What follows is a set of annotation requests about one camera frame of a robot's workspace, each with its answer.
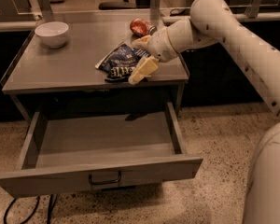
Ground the open grey top drawer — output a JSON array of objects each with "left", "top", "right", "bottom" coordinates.
[{"left": 0, "top": 104, "right": 203, "bottom": 198}]

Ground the dark counter with rail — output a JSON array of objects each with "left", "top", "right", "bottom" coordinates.
[{"left": 161, "top": 7, "right": 280, "bottom": 108}]

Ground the grey metal cabinet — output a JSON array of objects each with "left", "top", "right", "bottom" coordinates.
[{"left": 2, "top": 9, "right": 189, "bottom": 119}]

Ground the blue Kettle chip bag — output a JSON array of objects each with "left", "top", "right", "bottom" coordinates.
[{"left": 95, "top": 43, "right": 140, "bottom": 82}]

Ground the black drawer handle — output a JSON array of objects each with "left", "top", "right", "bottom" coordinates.
[{"left": 89, "top": 171, "right": 121, "bottom": 186}]

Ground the black office chair base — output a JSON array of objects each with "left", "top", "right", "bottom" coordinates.
[{"left": 98, "top": 0, "right": 136, "bottom": 10}]

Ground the white ceramic bowl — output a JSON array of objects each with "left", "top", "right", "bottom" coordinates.
[{"left": 35, "top": 21, "right": 69, "bottom": 49}]

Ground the red soda can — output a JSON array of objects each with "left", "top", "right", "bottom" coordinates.
[{"left": 130, "top": 18, "right": 157, "bottom": 37}]

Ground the black floor cable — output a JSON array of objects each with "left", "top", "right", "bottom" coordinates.
[
  {"left": 46, "top": 194, "right": 59, "bottom": 224},
  {"left": 3, "top": 196, "right": 41, "bottom": 224}
]

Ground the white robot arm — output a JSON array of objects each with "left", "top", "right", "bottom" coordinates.
[{"left": 132, "top": 0, "right": 280, "bottom": 224}]

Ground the small blue snack bar wrapper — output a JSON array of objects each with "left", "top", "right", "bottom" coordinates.
[{"left": 133, "top": 48, "right": 151, "bottom": 59}]

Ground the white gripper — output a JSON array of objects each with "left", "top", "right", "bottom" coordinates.
[{"left": 128, "top": 27, "right": 177, "bottom": 85}]

